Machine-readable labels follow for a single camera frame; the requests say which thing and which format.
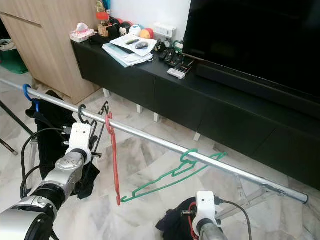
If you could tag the dark shirt red collar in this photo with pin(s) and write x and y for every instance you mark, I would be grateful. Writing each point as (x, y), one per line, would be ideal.
(172, 222)

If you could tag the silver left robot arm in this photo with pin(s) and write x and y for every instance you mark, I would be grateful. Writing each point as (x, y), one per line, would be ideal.
(70, 167)

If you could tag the green clothes hanger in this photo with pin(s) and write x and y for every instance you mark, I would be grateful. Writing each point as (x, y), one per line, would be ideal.
(124, 199)

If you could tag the red clothes hanger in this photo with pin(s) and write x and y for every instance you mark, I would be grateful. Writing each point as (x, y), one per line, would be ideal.
(114, 160)

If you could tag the blue clothes hanger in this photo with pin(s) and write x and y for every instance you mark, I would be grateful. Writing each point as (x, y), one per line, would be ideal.
(25, 91)

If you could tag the silver metal clothes rack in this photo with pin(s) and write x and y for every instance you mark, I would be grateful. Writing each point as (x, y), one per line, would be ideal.
(155, 140)

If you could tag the black television console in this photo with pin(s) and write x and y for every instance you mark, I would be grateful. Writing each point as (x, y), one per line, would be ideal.
(205, 105)

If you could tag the small white device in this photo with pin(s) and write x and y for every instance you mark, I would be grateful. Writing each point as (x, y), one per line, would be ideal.
(176, 73)

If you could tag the black soundbar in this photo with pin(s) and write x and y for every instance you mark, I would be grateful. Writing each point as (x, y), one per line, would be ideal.
(260, 90)

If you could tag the black shirt green print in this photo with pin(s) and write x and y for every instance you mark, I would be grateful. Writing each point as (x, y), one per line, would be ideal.
(50, 145)

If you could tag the stack of white papers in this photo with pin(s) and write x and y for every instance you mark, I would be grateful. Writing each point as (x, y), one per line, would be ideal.
(126, 53)

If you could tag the grey computer mouse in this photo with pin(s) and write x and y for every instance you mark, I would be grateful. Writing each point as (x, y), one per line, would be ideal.
(141, 45)

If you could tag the white socket panel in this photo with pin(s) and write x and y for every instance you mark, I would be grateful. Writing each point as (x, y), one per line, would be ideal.
(165, 31)

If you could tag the orange ball toy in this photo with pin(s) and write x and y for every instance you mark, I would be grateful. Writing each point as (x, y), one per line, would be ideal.
(147, 33)

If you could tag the black flat television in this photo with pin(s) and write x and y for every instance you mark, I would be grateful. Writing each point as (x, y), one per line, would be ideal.
(255, 35)

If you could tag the white blue ball toy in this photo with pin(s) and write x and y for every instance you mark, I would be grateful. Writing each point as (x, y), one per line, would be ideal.
(134, 30)

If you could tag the green plastic basin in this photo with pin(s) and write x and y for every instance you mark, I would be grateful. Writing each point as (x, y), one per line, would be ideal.
(12, 61)

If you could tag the red lidded snack jar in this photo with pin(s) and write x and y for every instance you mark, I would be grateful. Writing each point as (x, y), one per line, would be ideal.
(103, 25)

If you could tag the pink white tissue box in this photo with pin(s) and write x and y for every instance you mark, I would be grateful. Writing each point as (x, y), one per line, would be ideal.
(82, 33)

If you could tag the light wooden cabinet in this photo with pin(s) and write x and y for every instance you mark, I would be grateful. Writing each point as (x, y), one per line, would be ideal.
(55, 40)

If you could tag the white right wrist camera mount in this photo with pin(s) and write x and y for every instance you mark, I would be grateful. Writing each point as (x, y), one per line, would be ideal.
(206, 207)

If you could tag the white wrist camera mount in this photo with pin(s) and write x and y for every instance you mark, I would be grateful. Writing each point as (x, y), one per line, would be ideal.
(206, 207)
(81, 137)

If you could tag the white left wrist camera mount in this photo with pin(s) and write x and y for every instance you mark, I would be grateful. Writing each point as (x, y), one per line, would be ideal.
(81, 137)

